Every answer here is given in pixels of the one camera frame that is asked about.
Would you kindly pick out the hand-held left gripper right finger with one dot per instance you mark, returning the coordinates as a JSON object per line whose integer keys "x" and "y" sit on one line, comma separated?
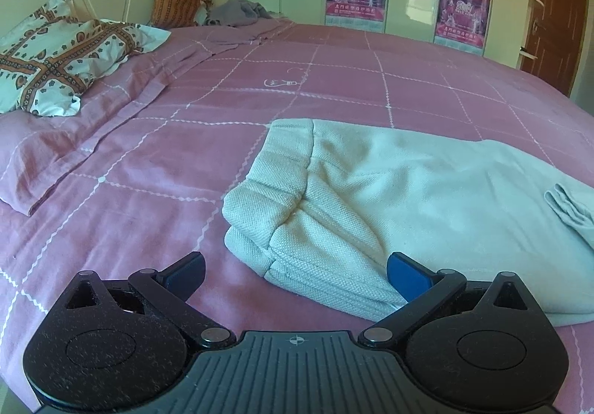
{"x": 408, "y": 278}

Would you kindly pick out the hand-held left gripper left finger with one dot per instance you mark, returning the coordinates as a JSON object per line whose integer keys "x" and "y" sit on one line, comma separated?
{"x": 185, "y": 271}

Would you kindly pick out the white pants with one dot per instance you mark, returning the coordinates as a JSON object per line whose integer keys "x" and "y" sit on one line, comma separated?
{"x": 417, "y": 191}

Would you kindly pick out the pink pillow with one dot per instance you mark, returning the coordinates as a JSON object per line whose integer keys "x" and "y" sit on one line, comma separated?
{"x": 241, "y": 35}
{"x": 69, "y": 140}

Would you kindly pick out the bed with pink checked sheet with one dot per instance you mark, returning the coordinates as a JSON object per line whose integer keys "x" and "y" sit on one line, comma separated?
{"x": 325, "y": 89}

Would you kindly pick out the white patterned pillow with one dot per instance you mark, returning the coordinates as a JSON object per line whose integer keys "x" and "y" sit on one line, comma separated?
{"x": 60, "y": 56}

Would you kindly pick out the grey cloth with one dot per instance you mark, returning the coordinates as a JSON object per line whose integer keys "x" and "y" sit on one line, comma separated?
{"x": 236, "y": 10}

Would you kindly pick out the brown wooden door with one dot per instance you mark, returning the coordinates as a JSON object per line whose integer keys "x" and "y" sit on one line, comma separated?
{"x": 557, "y": 1}

